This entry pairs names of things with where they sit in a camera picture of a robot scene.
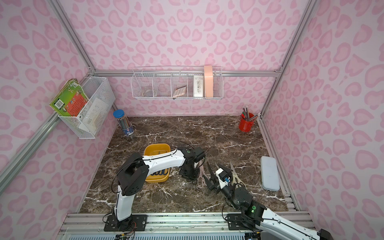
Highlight all black scissors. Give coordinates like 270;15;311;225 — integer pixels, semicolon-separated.
204;163;219;191

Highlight blue handled scissors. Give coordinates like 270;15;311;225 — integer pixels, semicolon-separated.
151;169;169;176

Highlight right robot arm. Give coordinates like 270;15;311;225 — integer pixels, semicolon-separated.
204;164;333;240

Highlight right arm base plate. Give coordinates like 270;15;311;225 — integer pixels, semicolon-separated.
222;213;268;231

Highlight white rectangular case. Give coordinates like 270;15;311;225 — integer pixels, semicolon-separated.
261;156;280;192

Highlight white paper sheet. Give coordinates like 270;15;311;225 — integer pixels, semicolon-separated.
79;98;110;136

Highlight pink calculator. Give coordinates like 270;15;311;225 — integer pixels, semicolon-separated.
172;85;188;99

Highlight green red booklet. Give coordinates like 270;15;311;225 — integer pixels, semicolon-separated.
50;79;89;117

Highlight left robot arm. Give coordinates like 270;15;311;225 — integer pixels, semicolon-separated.
114;147;206;222

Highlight long white wire shelf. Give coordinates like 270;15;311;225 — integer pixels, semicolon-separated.
131;66;224;100

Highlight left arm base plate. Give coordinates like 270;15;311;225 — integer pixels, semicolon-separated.
104;215;148;233

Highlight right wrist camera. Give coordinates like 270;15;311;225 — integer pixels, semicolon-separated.
215;168;232;189

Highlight red pen cup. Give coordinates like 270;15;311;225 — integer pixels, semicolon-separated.
239;105;261;133

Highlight pink pencil case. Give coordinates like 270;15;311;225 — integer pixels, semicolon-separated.
204;65;214;98

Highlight pink scissors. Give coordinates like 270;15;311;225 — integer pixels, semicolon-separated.
197;160;206;188

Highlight blue lid pencil tube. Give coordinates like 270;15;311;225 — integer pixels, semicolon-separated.
113;110;134;136

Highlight yellow plastic storage box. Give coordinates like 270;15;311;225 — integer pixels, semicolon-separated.
144;144;171;184

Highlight cream handled scissors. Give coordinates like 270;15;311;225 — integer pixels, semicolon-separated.
230;162;246;188

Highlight white wire wall basket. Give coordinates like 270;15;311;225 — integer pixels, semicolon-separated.
59;77;116;139

